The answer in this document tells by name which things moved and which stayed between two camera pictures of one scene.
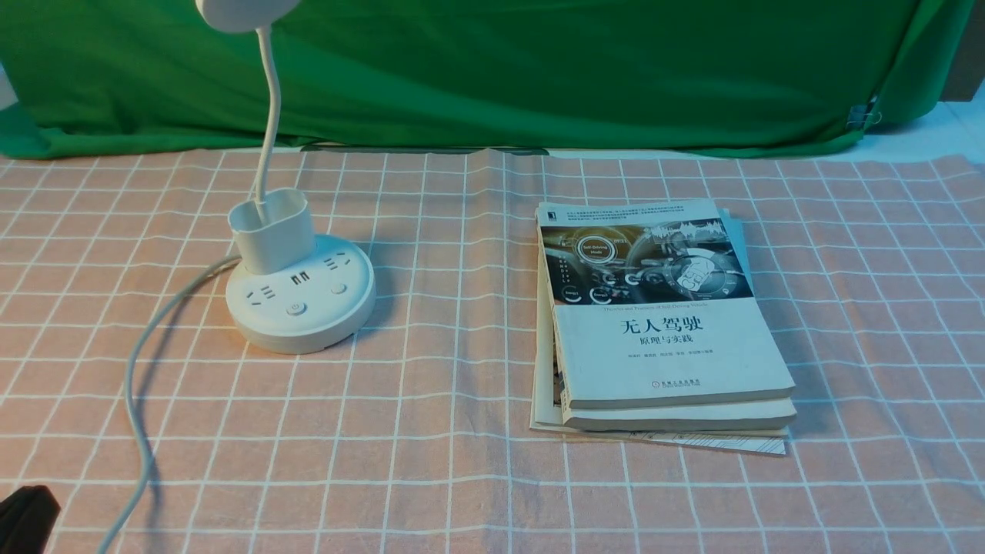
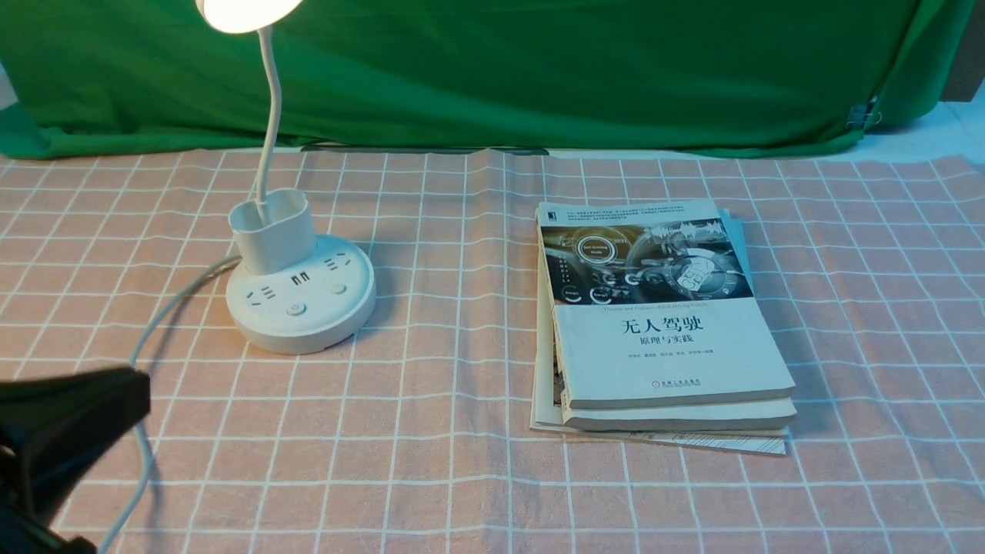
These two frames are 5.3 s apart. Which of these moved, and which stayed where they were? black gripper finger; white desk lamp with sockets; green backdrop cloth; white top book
Moved: black gripper finger
Stayed: white top book; green backdrop cloth; white desk lamp with sockets
